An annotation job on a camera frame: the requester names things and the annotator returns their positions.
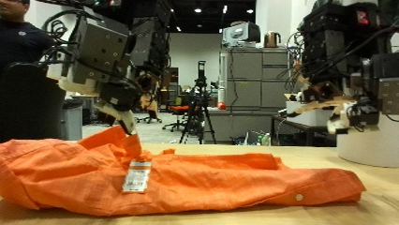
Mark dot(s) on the old grey monitor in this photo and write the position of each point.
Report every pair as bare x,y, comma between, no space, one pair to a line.
241,33

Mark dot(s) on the red ball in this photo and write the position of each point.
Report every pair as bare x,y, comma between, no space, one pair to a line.
221,106

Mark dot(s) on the low grey cabinet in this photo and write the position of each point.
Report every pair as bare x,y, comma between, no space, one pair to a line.
238,123

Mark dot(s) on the green plastic bottle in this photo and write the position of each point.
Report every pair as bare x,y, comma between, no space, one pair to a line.
265,139

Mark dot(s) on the white plant pot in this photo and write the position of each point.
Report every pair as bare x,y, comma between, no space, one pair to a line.
370,150

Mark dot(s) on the black office chair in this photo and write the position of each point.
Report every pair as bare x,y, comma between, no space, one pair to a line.
29,103

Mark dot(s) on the tall grey filing cabinet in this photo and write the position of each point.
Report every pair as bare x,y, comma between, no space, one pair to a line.
249,81

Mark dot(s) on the orange seat office chair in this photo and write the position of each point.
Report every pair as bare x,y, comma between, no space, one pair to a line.
178,109
152,117

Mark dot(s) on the orange button shirt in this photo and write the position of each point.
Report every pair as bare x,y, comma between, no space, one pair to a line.
186,184

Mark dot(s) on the orange and white price tag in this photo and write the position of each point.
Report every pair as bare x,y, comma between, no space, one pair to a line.
137,178

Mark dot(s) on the grey waste bin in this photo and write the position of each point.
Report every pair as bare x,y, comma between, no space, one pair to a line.
71,122

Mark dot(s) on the person in dark shirt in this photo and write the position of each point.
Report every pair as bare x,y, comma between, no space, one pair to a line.
20,40

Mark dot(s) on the black camera tripod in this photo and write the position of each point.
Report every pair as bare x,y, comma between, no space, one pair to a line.
200,106

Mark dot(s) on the dark side table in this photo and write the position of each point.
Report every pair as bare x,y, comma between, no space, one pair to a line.
303,129

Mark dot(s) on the copper electric kettle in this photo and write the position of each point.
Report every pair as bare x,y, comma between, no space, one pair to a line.
270,40

